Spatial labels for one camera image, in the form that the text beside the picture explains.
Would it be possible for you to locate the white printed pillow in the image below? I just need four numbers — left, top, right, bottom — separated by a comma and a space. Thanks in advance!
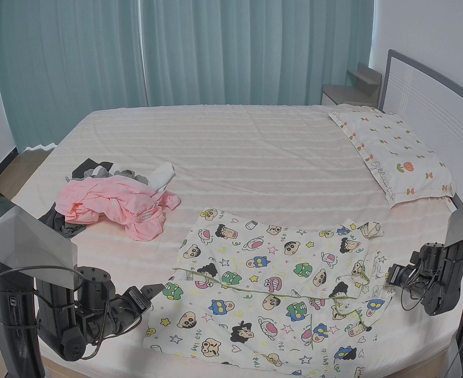
328, 103, 458, 210

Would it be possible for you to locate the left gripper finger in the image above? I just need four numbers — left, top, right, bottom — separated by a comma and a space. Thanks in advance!
142, 283, 164, 299

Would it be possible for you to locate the bed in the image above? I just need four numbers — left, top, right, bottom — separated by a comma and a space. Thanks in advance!
0, 49, 463, 378

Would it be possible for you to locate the white garment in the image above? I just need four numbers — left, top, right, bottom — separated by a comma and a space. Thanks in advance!
149, 161, 176, 193

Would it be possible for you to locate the grey bedside table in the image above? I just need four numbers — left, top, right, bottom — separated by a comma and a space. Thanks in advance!
321, 62, 382, 108

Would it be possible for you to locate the white printed pyjama top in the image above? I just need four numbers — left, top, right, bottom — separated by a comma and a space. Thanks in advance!
143, 207, 397, 378

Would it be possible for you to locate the blue-green curtain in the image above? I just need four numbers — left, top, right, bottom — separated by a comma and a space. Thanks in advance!
140, 0, 376, 107
0, 0, 147, 153

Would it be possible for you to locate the pink garment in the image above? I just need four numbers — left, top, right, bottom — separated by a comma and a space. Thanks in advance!
54, 175, 181, 242

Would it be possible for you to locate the black garment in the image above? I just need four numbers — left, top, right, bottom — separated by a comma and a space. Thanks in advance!
39, 159, 116, 240

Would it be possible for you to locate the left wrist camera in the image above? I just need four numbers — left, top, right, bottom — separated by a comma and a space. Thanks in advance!
128, 286, 152, 315

